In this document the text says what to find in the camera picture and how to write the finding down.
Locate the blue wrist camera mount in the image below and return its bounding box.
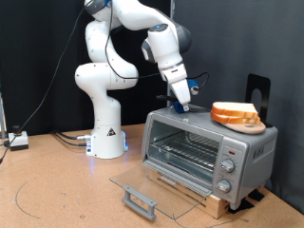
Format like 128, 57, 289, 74
186, 78, 200, 96

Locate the wooden block under oven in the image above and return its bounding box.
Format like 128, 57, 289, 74
148, 169, 231, 220

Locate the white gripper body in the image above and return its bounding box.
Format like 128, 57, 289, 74
160, 61, 193, 105

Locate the silver oven knob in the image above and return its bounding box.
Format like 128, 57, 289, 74
216, 179, 232, 194
220, 159, 236, 174

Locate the grey curtain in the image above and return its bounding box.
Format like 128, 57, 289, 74
172, 0, 304, 214

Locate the metal stand leg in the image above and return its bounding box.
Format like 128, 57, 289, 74
0, 91, 8, 140

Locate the black spatula with blue block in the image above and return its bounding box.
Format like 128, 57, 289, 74
156, 94, 212, 115

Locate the black curtain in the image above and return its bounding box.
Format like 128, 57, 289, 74
0, 0, 172, 138

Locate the silver toaster oven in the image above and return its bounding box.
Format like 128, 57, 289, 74
141, 103, 279, 211

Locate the black metal bookend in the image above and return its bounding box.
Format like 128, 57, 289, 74
245, 73, 274, 128

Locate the white bread slice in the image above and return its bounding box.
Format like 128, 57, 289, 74
211, 101, 259, 119
210, 111, 261, 125

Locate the grey emergency stop box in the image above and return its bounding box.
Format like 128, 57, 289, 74
8, 124, 29, 152

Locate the vertical metal pole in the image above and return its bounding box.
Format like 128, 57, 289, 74
166, 0, 176, 107

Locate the black base cable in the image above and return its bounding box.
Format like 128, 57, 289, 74
54, 132, 89, 148

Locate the long black camera cable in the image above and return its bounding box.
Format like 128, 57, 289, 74
0, 0, 211, 164

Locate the base cable with silver connector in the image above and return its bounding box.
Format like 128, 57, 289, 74
51, 129, 93, 143

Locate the metal wire oven rack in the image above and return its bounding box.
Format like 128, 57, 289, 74
149, 131, 220, 172

